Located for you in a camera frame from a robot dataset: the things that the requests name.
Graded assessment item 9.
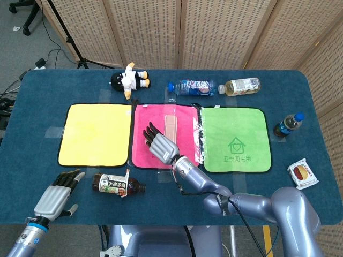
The pink rectangular case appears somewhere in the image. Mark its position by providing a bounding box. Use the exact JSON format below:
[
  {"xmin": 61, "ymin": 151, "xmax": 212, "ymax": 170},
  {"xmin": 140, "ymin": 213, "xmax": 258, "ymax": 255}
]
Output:
[{"xmin": 164, "ymin": 114, "xmax": 178, "ymax": 144}]

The grey robot torso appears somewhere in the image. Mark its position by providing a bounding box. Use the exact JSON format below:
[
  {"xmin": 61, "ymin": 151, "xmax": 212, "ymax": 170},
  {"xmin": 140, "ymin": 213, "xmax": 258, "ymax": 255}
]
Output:
[{"xmin": 99, "ymin": 224, "xmax": 223, "ymax": 257}]

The black office chair base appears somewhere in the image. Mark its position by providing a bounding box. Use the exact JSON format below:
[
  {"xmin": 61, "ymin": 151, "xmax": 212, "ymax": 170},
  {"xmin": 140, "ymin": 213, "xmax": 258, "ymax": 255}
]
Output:
[{"xmin": 9, "ymin": 0, "xmax": 41, "ymax": 36}]

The clear bottle blue label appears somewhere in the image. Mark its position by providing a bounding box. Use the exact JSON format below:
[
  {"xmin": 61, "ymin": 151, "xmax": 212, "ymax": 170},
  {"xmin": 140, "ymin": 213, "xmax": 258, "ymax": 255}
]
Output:
[{"xmin": 168, "ymin": 79, "xmax": 217, "ymax": 97}]

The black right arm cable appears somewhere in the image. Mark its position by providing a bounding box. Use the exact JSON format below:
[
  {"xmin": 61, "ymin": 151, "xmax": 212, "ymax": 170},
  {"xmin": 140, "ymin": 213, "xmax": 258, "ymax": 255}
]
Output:
[{"xmin": 174, "ymin": 171, "xmax": 271, "ymax": 257}]

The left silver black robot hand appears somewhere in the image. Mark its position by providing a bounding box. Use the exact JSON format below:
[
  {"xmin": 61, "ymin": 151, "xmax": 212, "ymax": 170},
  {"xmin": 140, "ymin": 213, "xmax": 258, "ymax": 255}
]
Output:
[{"xmin": 34, "ymin": 169, "xmax": 86, "ymax": 222}]

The white snack packet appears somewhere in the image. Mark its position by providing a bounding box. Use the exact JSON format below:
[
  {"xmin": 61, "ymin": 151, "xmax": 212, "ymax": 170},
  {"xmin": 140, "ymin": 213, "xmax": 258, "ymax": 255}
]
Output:
[{"xmin": 287, "ymin": 157, "xmax": 320, "ymax": 191}]

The green microfibre cloth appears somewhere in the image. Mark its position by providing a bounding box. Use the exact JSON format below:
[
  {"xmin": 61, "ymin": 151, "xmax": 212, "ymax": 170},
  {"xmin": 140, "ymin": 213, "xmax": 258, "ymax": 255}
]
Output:
[{"xmin": 199, "ymin": 106, "xmax": 273, "ymax": 174}]

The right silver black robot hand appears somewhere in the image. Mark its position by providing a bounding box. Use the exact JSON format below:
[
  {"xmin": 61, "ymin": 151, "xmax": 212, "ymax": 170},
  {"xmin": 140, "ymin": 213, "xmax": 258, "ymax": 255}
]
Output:
[{"xmin": 143, "ymin": 122, "xmax": 181, "ymax": 164}]

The yellow tea bottle white cap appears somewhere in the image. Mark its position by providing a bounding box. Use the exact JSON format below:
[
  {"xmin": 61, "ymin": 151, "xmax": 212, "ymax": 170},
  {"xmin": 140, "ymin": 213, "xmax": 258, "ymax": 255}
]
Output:
[{"xmin": 218, "ymin": 77, "xmax": 262, "ymax": 96}]

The dark tea bottle white label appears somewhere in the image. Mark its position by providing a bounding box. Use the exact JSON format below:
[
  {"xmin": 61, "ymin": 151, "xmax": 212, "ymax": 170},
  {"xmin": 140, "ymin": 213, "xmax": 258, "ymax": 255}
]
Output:
[{"xmin": 92, "ymin": 168, "xmax": 147, "ymax": 199}]

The crinkled clear tape strip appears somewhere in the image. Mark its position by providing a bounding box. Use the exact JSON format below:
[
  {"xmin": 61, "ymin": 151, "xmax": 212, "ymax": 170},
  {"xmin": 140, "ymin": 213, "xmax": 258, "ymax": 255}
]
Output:
[{"xmin": 191, "ymin": 107, "xmax": 206, "ymax": 164}]

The yellow microfibre cloth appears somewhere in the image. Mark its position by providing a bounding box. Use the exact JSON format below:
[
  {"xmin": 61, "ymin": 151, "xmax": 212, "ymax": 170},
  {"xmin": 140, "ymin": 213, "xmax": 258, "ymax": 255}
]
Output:
[{"xmin": 57, "ymin": 103, "xmax": 133, "ymax": 168}]

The black white plush toy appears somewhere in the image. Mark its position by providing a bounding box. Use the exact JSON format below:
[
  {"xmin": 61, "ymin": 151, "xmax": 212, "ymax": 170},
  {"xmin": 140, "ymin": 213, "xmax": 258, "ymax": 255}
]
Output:
[{"xmin": 110, "ymin": 62, "xmax": 152, "ymax": 100}]

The dark soda bottle blue cap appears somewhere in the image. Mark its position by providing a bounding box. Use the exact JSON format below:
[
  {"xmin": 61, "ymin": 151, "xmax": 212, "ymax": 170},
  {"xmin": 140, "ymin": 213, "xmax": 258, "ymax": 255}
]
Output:
[{"xmin": 273, "ymin": 112, "xmax": 306, "ymax": 138}]

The pink microfibre cloth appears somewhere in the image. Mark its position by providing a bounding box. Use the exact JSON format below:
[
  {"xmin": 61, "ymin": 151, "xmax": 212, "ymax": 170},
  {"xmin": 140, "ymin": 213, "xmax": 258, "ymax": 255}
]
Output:
[{"xmin": 130, "ymin": 103, "xmax": 201, "ymax": 171}]

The black floor cable bundle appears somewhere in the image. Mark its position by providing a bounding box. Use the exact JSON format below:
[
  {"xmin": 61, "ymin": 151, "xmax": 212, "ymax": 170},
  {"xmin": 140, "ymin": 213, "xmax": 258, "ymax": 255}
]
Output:
[{"xmin": 0, "ymin": 71, "xmax": 29, "ymax": 129}]

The woven folding screen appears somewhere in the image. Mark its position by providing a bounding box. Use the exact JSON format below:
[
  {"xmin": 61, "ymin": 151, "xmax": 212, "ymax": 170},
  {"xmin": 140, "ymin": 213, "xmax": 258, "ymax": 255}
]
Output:
[{"xmin": 34, "ymin": 0, "xmax": 343, "ymax": 257}]

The blue felt table cover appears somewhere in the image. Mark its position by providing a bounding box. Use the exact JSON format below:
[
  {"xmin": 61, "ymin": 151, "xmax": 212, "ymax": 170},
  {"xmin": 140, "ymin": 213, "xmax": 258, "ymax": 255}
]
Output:
[{"xmin": 0, "ymin": 69, "xmax": 343, "ymax": 226}]

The black tripod stand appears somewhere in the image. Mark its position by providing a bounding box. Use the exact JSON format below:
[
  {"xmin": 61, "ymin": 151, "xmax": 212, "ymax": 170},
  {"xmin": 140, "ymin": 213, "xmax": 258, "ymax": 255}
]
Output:
[{"xmin": 47, "ymin": 0, "xmax": 118, "ymax": 70}]

